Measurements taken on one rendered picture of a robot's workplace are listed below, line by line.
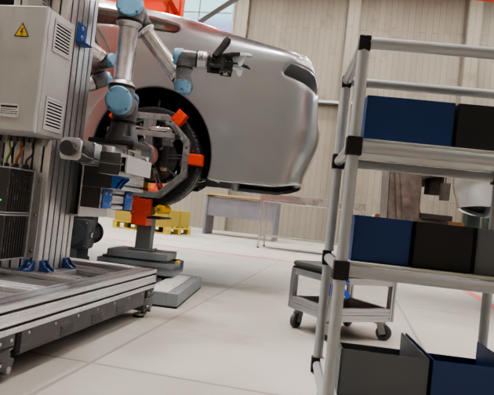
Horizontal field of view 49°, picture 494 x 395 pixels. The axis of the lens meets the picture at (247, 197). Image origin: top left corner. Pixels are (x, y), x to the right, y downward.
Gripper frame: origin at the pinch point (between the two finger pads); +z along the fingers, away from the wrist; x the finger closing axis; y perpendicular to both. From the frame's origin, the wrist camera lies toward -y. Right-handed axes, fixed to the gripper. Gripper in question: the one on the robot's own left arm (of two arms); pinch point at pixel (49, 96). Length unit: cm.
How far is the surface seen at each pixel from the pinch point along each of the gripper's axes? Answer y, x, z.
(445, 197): -123, 379, -546
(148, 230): 7, 103, -32
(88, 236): 18, 81, 9
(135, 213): 11, 85, -25
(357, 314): 164, 92, -66
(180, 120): 5, 39, -72
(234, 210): -507, 508, -398
